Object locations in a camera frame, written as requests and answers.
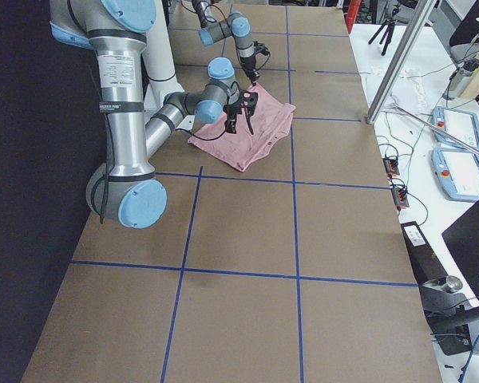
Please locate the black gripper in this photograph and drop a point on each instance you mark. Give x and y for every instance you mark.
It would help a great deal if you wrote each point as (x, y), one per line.
(250, 68)
(234, 109)

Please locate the pink Snoopy t-shirt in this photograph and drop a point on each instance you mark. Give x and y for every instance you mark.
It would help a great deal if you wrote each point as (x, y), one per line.
(254, 138)

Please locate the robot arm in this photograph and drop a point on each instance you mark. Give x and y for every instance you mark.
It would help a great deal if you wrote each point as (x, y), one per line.
(237, 26)
(140, 98)

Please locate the black tripod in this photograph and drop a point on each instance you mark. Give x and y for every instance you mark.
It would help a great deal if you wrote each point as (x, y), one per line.
(387, 28)

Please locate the orange terminal block far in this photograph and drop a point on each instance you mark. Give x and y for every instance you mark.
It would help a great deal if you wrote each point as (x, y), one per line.
(391, 167)

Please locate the orange terminal block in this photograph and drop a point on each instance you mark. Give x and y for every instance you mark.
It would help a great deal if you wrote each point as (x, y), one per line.
(399, 194)
(391, 167)

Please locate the orange terminal block near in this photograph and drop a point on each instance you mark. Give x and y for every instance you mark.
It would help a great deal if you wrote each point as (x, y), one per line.
(399, 194)

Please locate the far teach pendant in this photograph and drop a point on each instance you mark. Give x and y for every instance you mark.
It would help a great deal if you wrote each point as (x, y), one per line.
(460, 124)

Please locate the teach pendant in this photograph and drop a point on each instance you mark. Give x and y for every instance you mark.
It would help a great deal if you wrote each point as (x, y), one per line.
(457, 173)
(460, 124)

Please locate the near teach pendant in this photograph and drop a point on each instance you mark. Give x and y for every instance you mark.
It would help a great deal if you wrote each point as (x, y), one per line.
(457, 173)

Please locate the black box with label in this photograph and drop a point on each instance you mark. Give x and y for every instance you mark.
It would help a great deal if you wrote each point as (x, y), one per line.
(425, 264)

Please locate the black laptop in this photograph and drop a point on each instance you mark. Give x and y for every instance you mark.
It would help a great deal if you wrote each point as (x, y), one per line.
(462, 241)

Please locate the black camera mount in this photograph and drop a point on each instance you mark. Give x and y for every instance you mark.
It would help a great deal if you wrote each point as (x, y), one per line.
(247, 102)
(260, 48)

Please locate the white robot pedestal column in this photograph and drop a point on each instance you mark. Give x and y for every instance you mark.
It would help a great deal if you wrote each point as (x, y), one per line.
(159, 64)

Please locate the aluminium frame post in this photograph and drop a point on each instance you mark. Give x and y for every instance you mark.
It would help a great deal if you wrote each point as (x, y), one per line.
(410, 36)

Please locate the black camera stand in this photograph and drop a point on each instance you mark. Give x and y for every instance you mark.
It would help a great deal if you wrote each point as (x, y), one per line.
(452, 319)

